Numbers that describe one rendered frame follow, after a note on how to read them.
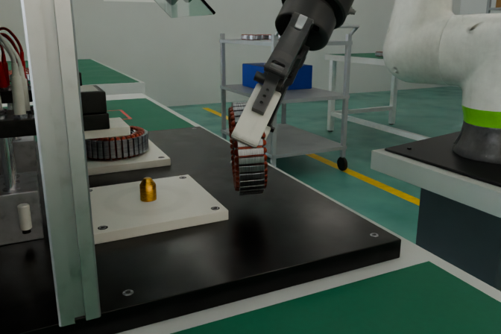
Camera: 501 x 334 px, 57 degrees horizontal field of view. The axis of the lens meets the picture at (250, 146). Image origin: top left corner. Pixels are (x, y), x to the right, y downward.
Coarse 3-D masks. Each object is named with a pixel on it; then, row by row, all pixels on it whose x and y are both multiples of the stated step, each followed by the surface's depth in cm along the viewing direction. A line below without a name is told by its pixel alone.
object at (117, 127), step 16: (96, 96) 48; (0, 112) 47; (32, 112) 49; (96, 112) 48; (0, 128) 45; (16, 128) 45; (32, 128) 46; (96, 128) 48; (112, 128) 50; (128, 128) 50; (0, 144) 46
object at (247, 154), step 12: (240, 108) 52; (228, 120) 58; (264, 132) 51; (240, 144) 50; (264, 144) 51; (240, 156) 51; (252, 156) 51; (264, 156) 51; (240, 168) 50; (252, 168) 50; (264, 168) 51; (240, 180) 51; (252, 180) 51; (264, 180) 52; (240, 192) 53; (252, 192) 54
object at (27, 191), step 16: (0, 176) 52; (16, 176) 51; (32, 176) 52; (0, 192) 46; (16, 192) 46; (32, 192) 47; (0, 208) 46; (16, 208) 47; (32, 208) 47; (0, 224) 46; (16, 224) 47; (32, 224) 48; (0, 240) 47; (16, 240) 47
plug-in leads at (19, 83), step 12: (0, 36) 43; (12, 48) 46; (12, 60) 44; (12, 72) 44; (24, 72) 48; (12, 84) 45; (24, 84) 47; (0, 96) 48; (24, 96) 47; (0, 108) 48; (24, 108) 46
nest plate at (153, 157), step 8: (152, 144) 83; (144, 152) 78; (152, 152) 78; (160, 152) 78; (88, 160) 73; (96, 160) 73; (104, 160) 73; (112, 160) 73; (120, 160) 73; (128, 160) 73; (136, 160) 73; (144, 160) 73; (152, 160) 73; (160, 160) 74; (168, 160) 74; (88, 168) 69; (96, 168) 69; (104, 168) 70; (112, 168) 70; (120, 168) 71; (128, 168) 72; (136, 168) 72
